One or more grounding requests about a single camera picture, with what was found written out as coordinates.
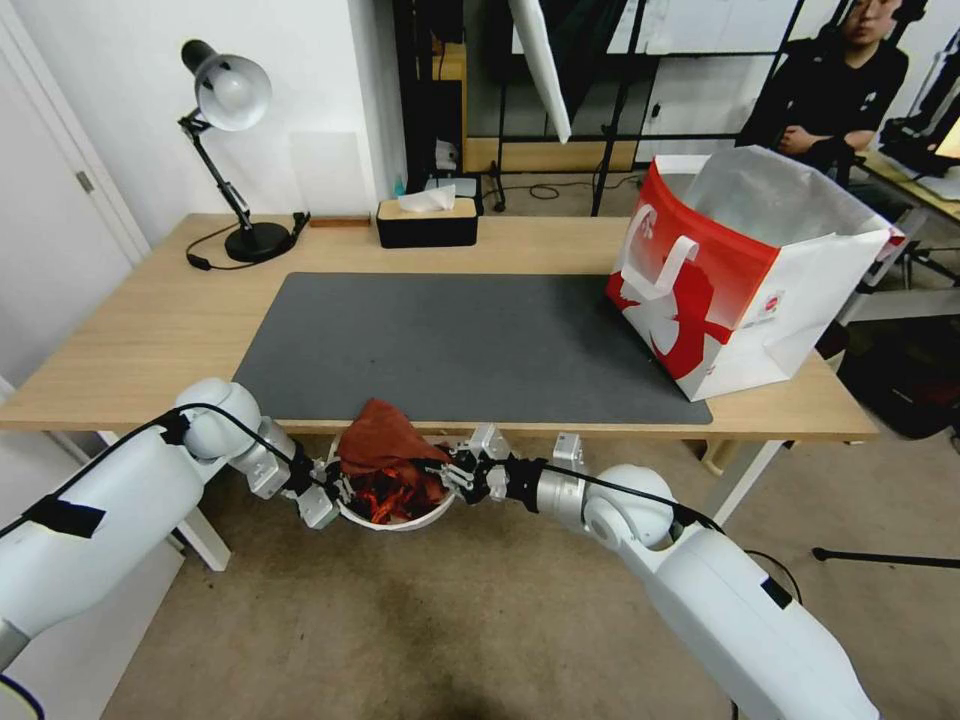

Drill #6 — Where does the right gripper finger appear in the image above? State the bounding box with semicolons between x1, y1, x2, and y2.
425;447;486;476
440;468;489;506

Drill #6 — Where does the red-brown cloth towel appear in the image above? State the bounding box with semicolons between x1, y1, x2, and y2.
337;398;454;516

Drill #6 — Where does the white round takeout container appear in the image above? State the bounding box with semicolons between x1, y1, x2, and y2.
327;431;457;532

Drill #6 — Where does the red shrimp pile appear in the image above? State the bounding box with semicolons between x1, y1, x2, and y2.
350;469;430;524

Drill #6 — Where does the red and white takeout bag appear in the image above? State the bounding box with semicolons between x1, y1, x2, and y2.
605;146;907;403

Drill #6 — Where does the black bag on floor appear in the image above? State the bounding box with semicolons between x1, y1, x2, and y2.
847;344;960;441

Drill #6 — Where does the dark grey desk mat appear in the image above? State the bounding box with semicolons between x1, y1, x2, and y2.
232;272;714;426

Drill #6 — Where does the black tissue box wooden lid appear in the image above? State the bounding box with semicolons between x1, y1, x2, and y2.
375;197;480;250

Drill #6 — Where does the white tissue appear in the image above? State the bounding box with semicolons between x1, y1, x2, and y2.
397;183;457;215

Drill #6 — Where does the small grey floor device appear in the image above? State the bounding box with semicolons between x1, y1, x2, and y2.
423;176;486;201

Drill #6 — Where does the white door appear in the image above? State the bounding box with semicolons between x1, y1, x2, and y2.
0;14;151;391

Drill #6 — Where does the black tripod leg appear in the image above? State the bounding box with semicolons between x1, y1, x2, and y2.
812;545;960;568

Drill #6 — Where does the black desk lamp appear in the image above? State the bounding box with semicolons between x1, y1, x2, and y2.
176;38;295;264

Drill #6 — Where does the white reflector board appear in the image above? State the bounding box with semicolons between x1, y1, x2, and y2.
508;0;573;144

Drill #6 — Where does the wooden side desk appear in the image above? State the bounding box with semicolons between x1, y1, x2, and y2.
854;149;960;253

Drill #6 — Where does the person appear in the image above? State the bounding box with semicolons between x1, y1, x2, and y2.
738;0;913;181

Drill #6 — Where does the black machine on desk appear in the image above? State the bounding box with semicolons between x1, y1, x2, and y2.
877;44;960;178

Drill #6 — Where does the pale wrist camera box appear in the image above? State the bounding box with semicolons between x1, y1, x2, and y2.
466;423;519;461
298;491;340;531

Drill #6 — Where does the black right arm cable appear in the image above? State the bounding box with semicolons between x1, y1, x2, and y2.
538;464;802;605

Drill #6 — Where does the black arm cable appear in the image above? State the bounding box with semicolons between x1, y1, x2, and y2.
0;403;303;538
538;464;802;605

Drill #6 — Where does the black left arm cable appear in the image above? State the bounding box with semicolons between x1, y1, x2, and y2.
0;403;303;538

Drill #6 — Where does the black lamp power cable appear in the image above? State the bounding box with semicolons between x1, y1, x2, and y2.
185;212;312;273

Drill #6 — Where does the black metal shelf frame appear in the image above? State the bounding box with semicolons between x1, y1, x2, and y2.
393;0;826;219

